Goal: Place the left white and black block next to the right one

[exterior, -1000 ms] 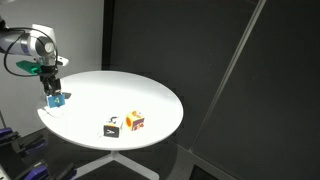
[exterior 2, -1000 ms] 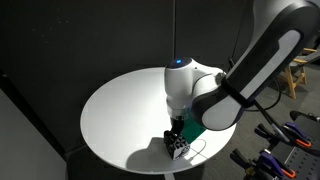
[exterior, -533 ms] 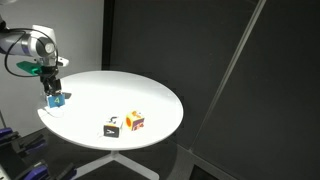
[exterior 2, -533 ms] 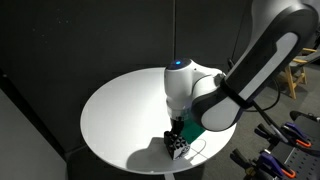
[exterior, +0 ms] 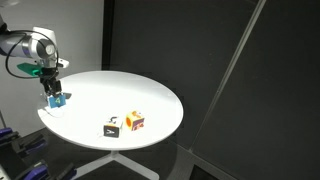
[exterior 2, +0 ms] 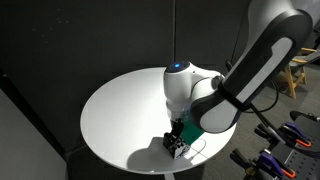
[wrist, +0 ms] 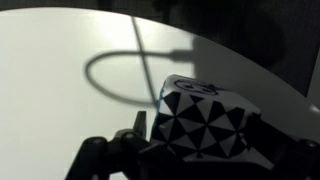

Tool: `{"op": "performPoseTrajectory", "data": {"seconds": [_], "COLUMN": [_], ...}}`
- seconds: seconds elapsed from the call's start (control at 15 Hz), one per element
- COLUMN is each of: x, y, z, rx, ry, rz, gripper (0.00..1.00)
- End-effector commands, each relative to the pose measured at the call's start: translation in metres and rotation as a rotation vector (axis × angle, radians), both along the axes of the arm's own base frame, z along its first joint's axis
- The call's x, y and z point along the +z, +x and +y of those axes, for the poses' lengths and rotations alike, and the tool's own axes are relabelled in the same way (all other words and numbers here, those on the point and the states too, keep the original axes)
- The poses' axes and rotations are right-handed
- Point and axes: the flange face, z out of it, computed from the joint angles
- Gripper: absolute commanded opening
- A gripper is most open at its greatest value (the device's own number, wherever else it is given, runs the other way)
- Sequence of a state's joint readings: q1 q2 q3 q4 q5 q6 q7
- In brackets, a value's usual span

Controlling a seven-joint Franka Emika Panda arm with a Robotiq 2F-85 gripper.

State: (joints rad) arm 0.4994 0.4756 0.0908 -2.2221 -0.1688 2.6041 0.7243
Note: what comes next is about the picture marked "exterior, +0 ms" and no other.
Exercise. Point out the white table base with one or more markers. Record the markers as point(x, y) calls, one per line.
point(115, 159)

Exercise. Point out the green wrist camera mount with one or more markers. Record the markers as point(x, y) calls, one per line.
point(29, 69)

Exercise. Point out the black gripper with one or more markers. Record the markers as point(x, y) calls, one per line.
point(49, 75)

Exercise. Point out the black white green checkered block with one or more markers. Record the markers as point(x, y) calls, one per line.
point(112, 128)

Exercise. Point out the purple black spring clamp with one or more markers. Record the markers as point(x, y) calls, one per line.
point(36, 171)
point(28, 145)

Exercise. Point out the orange soft block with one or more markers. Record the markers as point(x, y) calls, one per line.
point(135, 120)

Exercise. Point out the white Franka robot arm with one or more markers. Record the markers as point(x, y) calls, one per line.
point(30, 46)

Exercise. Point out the black white triangle pattern block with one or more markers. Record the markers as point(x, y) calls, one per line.
point(56, 101)

